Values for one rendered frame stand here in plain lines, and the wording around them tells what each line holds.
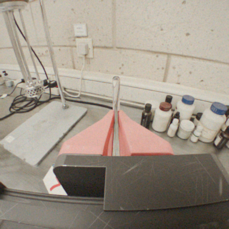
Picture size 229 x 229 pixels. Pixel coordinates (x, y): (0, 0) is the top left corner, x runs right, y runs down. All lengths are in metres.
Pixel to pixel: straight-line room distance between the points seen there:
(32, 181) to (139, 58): 0.55
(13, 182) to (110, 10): 0.64
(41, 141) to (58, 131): 0.07
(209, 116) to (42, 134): 0.55
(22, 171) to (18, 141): 0.12
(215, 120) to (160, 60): 0.29
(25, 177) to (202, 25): 0.71
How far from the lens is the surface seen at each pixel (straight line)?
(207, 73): 0.58
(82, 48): 0.63
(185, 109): 0.48
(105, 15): 0.60
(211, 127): 0.48
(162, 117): 0.44
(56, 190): 0.35
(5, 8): 0.41
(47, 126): 0.53
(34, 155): 0.45
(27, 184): 0.42
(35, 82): 0.46
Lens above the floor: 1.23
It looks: 38 degrees down
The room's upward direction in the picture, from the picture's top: straight up
